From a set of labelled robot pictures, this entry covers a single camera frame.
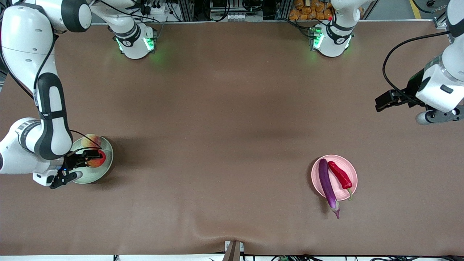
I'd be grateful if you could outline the red apple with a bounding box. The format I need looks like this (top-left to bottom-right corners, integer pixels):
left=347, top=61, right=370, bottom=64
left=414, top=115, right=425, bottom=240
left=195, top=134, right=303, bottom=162
left=86, top=150, right=107, bottom=169

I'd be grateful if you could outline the peach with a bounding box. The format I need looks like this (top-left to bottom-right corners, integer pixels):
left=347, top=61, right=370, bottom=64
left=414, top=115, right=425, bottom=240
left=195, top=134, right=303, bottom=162
left=80, top=134, right=102, bottom=150

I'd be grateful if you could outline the red chili pepper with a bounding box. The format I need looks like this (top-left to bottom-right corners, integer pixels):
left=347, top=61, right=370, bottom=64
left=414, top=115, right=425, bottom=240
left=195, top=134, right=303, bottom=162
left=328, top=161, right=353, bottom=200

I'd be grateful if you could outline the long purple eggplant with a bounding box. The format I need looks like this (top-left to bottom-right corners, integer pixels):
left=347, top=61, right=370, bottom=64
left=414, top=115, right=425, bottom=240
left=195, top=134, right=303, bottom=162
left=318, top=158, right=341, bottom=219

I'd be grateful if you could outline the green round plate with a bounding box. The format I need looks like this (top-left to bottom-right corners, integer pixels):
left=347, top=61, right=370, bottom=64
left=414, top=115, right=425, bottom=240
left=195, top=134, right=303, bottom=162
left=69, top=135, right=114, bottom=184

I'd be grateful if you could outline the pink round plate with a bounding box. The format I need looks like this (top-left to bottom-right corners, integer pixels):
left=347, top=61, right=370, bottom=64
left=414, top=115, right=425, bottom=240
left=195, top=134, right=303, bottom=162
left=311, top=155, right=358, bottom=201

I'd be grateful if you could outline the orange packets pile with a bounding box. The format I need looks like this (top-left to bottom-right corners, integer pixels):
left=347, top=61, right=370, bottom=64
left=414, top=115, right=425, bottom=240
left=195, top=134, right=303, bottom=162
left=289, top=0, right=334, bottom=21

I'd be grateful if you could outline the brown tablecloth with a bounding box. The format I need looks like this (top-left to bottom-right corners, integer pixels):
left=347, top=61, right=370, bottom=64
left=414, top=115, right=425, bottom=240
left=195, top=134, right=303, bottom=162
left=0, top=21, right=464, bottom=256

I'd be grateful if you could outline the white power strip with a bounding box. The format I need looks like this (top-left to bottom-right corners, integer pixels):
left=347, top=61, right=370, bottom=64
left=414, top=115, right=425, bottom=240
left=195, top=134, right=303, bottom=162
left=140, top=0, right=178, bottom=17

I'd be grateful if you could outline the white socket strip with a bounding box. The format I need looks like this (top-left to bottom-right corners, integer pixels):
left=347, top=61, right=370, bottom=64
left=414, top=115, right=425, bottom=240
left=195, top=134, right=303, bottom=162
left=224, top=12, right=264, bottom=21

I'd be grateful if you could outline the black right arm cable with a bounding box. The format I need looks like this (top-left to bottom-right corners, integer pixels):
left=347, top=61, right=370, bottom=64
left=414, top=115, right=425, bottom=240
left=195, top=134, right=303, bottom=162
left=0, top=33, right=104, bottom=151

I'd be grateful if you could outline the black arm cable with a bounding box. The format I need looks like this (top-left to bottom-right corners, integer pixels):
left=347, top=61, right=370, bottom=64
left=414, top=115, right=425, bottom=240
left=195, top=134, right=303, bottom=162
left=382, top=31, right=452, bottom=105
left=0, top=33, right=104, bottom=151

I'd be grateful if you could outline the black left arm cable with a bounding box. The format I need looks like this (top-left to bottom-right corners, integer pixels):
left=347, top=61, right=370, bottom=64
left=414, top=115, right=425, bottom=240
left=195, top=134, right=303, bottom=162
left=382, top=31, right=452, bottom=105

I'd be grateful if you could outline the aluminium frame profile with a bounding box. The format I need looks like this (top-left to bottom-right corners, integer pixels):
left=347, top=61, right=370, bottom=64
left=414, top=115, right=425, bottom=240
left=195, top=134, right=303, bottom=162
left=433, top=11, right=450, bottom=29

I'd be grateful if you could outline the metal table edge bracket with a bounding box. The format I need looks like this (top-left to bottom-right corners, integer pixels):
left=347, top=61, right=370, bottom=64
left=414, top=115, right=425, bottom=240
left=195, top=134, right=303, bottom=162
left=224, top=240, right=244, bottom=261

